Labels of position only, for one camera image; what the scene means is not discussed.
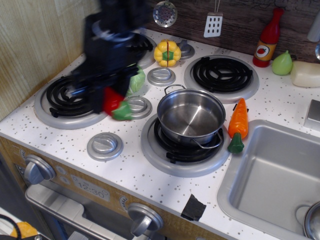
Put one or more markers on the silver knob front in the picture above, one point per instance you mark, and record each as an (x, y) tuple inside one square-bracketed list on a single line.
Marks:
[(105, 146)]

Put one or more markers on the orange toy carrot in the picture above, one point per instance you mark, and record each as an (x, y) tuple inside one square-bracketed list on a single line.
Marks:
[(238, 127)]

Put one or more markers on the silver knob middle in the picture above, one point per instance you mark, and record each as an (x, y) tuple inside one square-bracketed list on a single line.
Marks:
[(140, 107)]

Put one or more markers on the hanging silver slotted spatula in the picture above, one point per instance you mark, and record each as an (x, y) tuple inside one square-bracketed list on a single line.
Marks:
[(213, 25)]

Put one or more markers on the green toy pear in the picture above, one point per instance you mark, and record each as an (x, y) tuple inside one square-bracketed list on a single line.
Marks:
[(282, 64)]

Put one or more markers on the silver faucet base block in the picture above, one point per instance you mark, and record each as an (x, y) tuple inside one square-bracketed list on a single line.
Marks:
[(312, 119)]

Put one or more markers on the silver oven dial right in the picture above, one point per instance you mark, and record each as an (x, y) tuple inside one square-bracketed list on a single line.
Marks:
[(144, 219)]

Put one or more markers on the back right black burner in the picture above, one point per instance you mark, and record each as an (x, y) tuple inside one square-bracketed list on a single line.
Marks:
[(226, 78)]

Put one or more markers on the silver knob back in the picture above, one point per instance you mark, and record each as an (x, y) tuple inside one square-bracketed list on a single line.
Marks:
[(187, 51)]

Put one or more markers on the back left black burner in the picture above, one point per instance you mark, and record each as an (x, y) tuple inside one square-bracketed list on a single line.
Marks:
[(145, 46)]

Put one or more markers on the silver oven door handle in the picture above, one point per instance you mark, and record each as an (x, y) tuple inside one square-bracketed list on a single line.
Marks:
[(68, 211)]

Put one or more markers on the silver knob top centre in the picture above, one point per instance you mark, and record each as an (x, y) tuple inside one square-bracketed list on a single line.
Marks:
[(161, 76)]

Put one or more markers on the silver oven dial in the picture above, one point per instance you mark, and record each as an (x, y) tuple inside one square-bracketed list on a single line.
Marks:
[(144, 219), (37, 170)]

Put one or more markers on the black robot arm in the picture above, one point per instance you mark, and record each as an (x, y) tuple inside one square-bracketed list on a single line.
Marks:
[(119, 16)]

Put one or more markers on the black tape piece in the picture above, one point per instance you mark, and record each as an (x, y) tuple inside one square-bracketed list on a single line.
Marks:
[(193, 209)]

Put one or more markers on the front right black burner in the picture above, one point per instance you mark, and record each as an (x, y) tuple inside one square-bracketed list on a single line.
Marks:
[(179, 160)]

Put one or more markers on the yellow object bottom left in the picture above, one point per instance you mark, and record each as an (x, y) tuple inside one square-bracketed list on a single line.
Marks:
[(26, 230)]

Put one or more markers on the silver faucet spout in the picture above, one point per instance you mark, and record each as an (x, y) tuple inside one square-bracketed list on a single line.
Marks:
[(314, 35)]

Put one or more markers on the yellow toy bell pepper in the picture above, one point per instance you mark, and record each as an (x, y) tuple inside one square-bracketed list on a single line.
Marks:
[(167, 53)]

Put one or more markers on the silver toy sink basin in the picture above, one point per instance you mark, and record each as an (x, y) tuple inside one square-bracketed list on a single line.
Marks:
[(270, 185)]

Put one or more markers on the green toy cabbage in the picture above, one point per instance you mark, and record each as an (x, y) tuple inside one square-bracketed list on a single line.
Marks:
[(136, 82)]

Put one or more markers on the silver oven dial left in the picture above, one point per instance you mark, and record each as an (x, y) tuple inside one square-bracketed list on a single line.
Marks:
[(37, 170)]

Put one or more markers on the stainless steel pot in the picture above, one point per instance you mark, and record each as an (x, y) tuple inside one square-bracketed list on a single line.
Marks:
[(192, 117)]

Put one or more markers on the red toy ketchup bottle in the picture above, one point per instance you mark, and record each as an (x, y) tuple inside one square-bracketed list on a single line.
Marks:
[(268, 40)]

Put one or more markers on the metal bowl in sink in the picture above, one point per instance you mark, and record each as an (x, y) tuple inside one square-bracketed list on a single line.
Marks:
[(311, 222)]

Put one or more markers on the red toy chili pepper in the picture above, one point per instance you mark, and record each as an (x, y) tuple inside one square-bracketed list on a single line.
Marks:
[(115, 105)]

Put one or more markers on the silver knob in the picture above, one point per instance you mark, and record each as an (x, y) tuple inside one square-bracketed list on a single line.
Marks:
[(187, 51), (105, 146), (161, 76), (140, 107)]

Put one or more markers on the hanging silver skimmer ladle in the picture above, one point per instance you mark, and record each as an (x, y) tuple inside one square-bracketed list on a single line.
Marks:
[(165, 14)]

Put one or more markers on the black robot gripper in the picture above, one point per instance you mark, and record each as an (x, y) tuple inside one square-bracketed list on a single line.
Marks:
[(108, 62)]

